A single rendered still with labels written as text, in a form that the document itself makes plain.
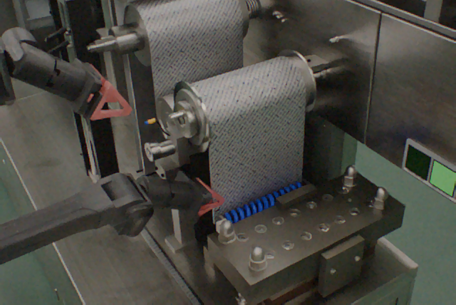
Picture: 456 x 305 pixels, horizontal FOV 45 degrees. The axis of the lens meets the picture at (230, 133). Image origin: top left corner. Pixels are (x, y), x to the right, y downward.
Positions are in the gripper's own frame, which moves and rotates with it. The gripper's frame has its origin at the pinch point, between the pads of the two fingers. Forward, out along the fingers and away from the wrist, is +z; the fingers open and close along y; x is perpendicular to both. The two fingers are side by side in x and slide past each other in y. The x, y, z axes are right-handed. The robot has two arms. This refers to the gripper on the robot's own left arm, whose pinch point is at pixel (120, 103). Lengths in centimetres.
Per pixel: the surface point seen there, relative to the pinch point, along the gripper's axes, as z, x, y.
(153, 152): 14.1, -7.2, -3.3
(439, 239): 200, -6, -30
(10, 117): 20, -38, -88
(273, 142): 33.8, 6.3, 4.6
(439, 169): 45, 19, 33
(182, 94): 13.2, 5.8, -3.6
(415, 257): 186, -18, -28
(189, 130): 15.2, 0.9, 1.6
